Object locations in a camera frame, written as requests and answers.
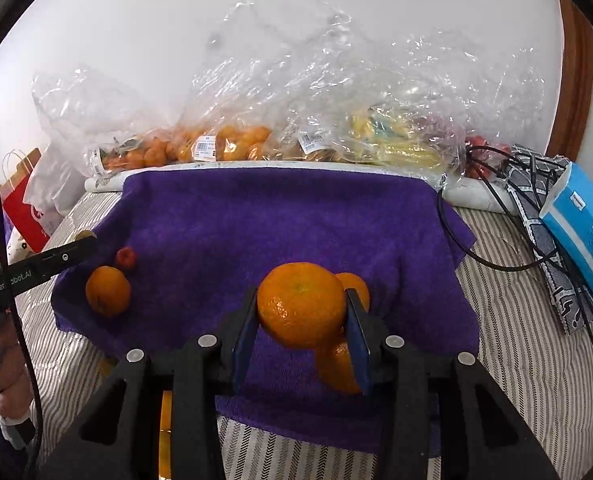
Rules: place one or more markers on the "brown wooden door frame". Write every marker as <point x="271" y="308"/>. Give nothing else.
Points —
<point x="571" y="85"/>

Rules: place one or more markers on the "blue tissue box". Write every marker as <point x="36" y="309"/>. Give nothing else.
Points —
<point x="586" y="240"/>

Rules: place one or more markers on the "small green fruit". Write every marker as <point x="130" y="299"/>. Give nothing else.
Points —
<point x="84" y="235"/>

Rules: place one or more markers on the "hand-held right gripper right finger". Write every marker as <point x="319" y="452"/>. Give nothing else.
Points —
<point x="359" y="350"/>

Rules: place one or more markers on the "red paper bag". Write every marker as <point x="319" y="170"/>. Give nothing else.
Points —
<point x="26" y="210"/>

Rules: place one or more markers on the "purple towel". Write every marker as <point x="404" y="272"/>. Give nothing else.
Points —
<point x="251" y="220"/>

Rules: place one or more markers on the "orange mandarin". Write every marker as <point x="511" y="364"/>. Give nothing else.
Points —
<point x="355" y="280"/>
<point x="165" y="440"/>
<point x="108" y="291"/>
<point x="301" y="305"/>
<point x="336" y="365"/>

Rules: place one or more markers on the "person's left hand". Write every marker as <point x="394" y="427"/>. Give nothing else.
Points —
<point x="6" y="380"/>

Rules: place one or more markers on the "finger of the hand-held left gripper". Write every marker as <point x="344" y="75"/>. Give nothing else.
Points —
<point x="66" y="255"/>

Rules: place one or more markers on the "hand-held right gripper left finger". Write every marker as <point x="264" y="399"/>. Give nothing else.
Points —
<point x="244" y="350"/>

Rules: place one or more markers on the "white plastic bag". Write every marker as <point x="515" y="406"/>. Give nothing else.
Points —
<point x="56" y="185"/>

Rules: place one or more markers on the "clear bag of tangerines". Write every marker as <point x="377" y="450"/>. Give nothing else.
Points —
<point x="241" y="110"/>

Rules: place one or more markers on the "clear bag of yellow fruit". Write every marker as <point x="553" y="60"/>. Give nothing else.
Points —
<point x="376" y="125"/>

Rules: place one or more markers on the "clear bag of red fruit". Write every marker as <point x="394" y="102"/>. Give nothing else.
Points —
<point x="496" y="110"/>

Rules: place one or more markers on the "white floral cloth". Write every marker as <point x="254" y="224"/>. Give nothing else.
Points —
<point x="19" y="242"/>

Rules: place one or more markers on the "small red tomato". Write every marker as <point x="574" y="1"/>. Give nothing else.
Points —
<point x="126" y="258"/>

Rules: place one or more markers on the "grey patterned cloth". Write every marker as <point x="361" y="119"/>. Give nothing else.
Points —
<point x="551" y="270"/>

